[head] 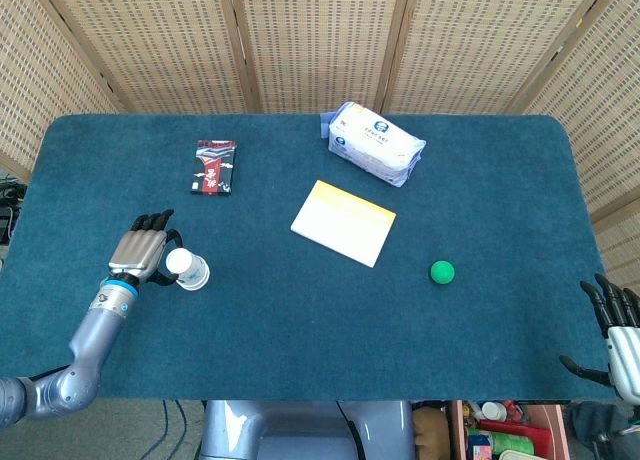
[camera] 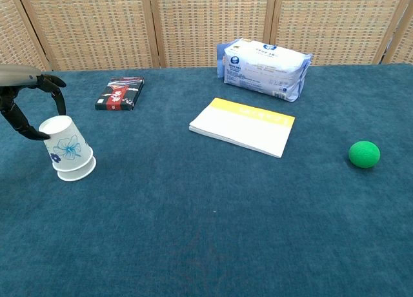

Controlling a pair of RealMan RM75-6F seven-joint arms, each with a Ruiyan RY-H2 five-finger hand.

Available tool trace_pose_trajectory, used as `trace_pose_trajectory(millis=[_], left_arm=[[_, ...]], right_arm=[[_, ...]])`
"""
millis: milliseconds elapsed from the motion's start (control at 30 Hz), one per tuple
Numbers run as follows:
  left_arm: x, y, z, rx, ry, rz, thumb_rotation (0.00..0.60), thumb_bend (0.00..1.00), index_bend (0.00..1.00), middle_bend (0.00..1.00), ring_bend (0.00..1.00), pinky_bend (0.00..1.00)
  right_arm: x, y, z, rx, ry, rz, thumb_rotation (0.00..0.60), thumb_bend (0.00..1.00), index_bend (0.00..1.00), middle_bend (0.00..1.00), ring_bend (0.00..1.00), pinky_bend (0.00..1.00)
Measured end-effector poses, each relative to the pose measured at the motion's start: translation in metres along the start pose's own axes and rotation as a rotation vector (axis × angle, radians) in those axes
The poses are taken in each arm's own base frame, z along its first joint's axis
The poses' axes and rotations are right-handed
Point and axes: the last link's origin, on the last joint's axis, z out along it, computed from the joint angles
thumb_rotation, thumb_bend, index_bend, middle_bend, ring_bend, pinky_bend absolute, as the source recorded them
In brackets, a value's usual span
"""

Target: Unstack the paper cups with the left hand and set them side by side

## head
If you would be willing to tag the grey blue robot torso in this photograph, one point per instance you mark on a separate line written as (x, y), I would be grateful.
(300, 430)

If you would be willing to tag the green ball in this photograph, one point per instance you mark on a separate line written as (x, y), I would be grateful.
(442, 272)

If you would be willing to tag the woven bamboo folding screen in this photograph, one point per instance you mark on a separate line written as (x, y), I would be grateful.
(320, 45)

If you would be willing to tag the plain white paper cup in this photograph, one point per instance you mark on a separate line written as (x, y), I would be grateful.
(180, 261)

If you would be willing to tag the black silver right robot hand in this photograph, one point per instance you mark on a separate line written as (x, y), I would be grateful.
(625, 352)

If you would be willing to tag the green can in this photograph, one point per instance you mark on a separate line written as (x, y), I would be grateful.
(512, 442)

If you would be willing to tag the black red snack packet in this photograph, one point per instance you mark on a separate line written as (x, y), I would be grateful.
(214, 168)

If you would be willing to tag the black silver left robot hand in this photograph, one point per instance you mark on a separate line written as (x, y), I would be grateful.
(137, 252)

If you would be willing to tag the dark blue table mat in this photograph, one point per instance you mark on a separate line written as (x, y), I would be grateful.
(310, 320)

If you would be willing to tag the white yellow notepad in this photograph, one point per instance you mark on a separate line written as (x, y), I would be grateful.
(344, 222)

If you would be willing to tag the pink storage crate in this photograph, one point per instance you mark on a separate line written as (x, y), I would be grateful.
(555, 430)

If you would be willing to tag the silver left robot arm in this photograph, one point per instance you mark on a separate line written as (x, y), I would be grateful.
(95, 335)

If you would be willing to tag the red flat packet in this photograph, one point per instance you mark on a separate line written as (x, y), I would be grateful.
(535, 432)

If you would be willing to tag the white blue tissue pack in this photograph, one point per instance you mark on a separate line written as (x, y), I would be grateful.
(372, 145)

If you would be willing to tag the brown plush toy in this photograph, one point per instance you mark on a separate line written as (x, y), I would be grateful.
(430, 430)

